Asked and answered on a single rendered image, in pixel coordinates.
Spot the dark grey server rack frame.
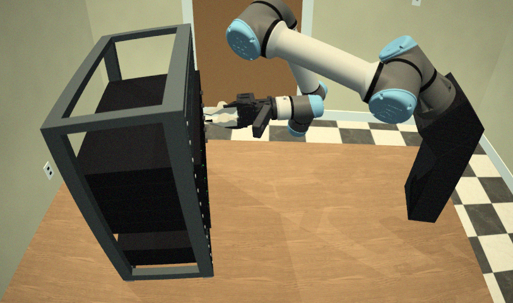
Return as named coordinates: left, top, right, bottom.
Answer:
left=40, top=23, right=214, bottom=282

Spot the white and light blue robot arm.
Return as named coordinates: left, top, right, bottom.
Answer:
left=226, top=0, right=456, bottom=137

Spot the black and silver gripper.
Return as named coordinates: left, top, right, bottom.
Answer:
left=203, top=93, right=278, bottom=129

